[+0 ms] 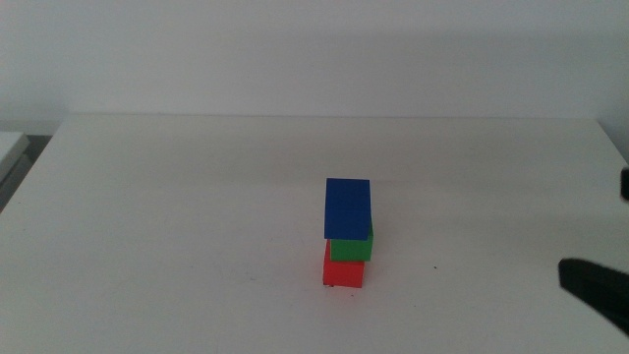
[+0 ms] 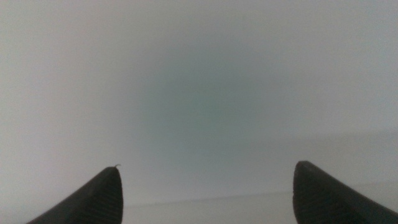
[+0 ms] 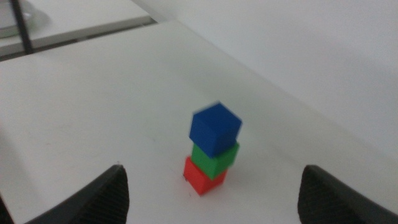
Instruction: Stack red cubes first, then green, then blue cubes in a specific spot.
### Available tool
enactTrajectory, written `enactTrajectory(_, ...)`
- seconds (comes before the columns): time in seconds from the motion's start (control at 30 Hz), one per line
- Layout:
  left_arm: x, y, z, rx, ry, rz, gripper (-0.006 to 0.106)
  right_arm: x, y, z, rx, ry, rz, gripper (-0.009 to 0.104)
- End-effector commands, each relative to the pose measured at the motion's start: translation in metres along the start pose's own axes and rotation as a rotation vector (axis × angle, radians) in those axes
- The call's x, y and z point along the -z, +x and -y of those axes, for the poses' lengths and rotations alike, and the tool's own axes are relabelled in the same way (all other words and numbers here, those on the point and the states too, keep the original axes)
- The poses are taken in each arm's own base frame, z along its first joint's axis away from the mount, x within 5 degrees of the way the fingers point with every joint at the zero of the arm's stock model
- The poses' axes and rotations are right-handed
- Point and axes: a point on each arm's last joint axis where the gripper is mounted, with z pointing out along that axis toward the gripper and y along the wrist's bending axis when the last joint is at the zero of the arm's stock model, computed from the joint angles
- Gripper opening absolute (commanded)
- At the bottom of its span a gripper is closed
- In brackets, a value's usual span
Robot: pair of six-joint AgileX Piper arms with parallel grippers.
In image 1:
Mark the blue cube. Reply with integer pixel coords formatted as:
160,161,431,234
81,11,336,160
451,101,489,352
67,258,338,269
323,177,372,242

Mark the red cube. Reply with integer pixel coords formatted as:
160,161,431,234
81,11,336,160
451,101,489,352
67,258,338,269
321,239,366,289

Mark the green cube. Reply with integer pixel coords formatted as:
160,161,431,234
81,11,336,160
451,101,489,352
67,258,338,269
329,224,374,263

